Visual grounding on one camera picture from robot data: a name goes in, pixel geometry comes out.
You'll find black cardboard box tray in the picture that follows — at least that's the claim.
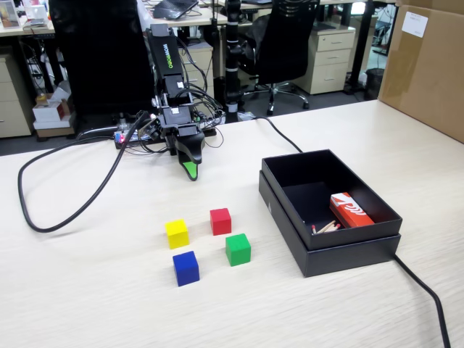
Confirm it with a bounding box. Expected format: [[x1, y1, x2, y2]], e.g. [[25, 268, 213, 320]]
[[261, 149, 404, 252]]

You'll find orange white matchbox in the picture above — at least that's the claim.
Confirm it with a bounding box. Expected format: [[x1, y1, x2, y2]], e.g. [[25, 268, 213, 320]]
[[328, 191, 376, 229]]

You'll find yellow wooden cube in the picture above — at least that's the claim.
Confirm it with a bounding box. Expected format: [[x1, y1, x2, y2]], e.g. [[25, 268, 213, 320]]
[[165, 218, 190, 250]]

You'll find black tall-back office chair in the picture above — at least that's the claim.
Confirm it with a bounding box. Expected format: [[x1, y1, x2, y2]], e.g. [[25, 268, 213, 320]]
[[48, 0, 157, 141]]

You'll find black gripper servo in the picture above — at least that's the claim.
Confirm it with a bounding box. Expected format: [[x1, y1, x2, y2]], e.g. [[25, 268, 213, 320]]
[[159, 104, 207, 183]]

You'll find black mesh trash bin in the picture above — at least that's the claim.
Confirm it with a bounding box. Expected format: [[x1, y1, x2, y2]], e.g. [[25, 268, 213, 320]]
[[364, 67, 386, 102]]

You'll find small wrist camera board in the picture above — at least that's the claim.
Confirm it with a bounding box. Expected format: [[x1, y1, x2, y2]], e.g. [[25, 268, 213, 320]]
[[139, 114, 162, 141]]

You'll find thin black wire bundle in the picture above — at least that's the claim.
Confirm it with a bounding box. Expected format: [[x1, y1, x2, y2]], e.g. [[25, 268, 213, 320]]
[[173, 34, 224, 149]]

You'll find red wooden cube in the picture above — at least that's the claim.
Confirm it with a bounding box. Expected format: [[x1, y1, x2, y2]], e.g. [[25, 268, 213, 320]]
[[209, 207, 233, 236]]

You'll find cream three-drawer cabinet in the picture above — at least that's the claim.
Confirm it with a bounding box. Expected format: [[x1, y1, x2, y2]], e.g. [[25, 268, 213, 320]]
[[295, 27, 357, 96]]

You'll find thick black camera cable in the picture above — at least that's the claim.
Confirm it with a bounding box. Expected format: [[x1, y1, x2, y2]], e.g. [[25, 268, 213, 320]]
[[17, 110, 152, 233]]

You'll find controller board red LED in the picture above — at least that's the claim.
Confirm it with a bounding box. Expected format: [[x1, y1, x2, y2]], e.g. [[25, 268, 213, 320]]
[[113, 126, 146, 150]]

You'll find black open box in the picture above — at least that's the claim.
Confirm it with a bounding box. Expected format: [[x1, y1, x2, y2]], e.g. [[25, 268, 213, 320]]
[[258, 170, 402, 278]]

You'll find small white box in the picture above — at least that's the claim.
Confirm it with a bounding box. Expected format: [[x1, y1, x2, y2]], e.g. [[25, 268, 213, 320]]
[[28, 3, 50, 21]]

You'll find light wood office desk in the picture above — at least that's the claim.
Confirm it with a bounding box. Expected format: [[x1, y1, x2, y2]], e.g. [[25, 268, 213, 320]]
[[0, 5, 229, 37]]

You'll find green wooden cube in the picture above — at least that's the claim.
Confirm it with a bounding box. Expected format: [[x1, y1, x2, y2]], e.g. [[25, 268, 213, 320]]
[[225, 233, 252, 268]]

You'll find black power cable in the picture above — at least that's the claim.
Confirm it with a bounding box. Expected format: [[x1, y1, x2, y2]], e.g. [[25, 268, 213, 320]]
[[249, 115, 452, 348]]

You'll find black mesh office chair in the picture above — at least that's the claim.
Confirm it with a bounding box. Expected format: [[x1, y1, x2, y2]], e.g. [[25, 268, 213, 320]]
[[241, 0, 322, 116]]

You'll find blue wooden cube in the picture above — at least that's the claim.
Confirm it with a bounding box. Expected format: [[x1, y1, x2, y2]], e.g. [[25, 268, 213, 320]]
[[172, 250, 201, 288]]

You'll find beige drawer cabinet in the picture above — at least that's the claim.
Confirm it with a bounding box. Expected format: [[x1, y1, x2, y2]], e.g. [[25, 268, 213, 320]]
[[0, 54, 34, 139]]

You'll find dark open laptop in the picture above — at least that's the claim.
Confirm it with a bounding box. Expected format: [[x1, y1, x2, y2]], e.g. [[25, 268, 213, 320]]
[[152, 0, 200, 20]]

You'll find white cardboard box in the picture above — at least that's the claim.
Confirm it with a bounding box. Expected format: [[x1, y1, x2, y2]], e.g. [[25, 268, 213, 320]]
[[32, 92, 73, 139]]

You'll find clear acrylic picture stand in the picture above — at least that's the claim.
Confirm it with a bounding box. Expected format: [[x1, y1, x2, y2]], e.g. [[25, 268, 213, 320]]
[[0, 0, 21, 30]]

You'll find large brown cardboard box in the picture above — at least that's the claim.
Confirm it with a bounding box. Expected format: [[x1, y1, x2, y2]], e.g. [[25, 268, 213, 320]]
[[377, 0, 464, 144]]

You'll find black desk leg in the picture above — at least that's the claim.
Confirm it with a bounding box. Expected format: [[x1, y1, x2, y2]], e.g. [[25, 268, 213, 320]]
[[349, 3, 376, 96]]

